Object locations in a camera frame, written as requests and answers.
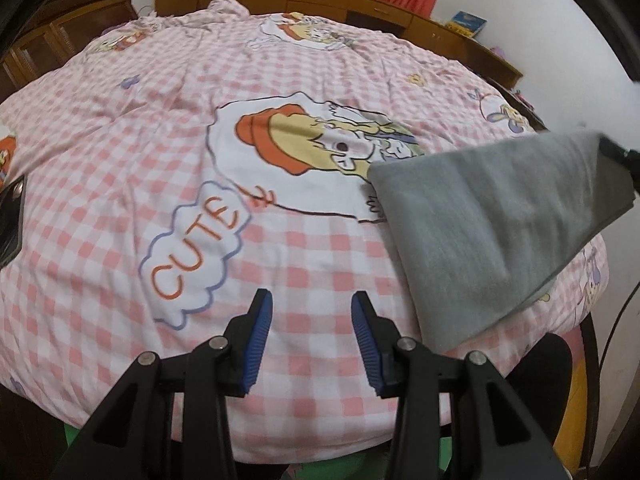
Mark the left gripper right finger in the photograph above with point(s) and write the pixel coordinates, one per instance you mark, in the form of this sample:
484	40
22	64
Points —
455	418

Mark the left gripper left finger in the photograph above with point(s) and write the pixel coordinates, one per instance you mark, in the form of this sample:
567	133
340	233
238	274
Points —
166	418

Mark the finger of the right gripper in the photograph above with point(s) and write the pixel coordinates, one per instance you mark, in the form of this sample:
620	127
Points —
629	159

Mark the grey sweat pants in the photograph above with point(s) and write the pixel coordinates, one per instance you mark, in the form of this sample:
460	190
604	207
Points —
483	232

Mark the blue book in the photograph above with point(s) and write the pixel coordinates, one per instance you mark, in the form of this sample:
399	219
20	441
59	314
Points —
466	24

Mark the pink checkered bed sheet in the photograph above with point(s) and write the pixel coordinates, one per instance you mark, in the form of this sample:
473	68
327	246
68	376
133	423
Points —
176	165

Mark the black smartphone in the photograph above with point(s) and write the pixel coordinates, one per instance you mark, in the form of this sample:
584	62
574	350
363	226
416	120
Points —
11	220

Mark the wooden window cabinet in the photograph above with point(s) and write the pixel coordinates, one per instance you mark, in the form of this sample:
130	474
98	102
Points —
378	15

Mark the dark wooden headboard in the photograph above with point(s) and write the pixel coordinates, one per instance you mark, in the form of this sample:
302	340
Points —
59	30

